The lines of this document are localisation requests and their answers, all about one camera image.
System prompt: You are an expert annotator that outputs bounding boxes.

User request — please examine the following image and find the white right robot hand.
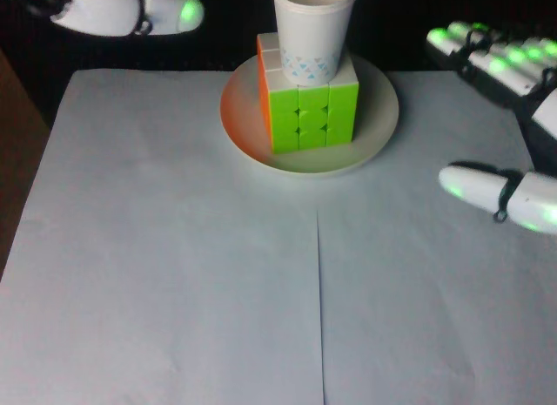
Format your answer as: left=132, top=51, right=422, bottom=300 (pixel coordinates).
left=425, top=21, right=557, bottom=236

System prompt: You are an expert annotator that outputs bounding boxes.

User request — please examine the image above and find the white paper cup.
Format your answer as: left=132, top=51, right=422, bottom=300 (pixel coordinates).
left=269, top=0, right=360, bottom=87

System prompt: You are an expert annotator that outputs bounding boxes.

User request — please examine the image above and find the Rubik's cube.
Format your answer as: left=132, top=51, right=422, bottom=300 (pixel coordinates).
left=256, top=32, right=360, bottom=156

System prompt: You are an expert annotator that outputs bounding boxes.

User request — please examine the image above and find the white paper plate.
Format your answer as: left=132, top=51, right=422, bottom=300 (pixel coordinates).
left=219, top=51, right=400, bottom=175

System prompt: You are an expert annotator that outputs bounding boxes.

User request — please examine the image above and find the white paper sheet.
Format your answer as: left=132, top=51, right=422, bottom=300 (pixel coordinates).
left=0, top=69, right=326, bottom=405
left=316, top=69, right=557, bottom=405

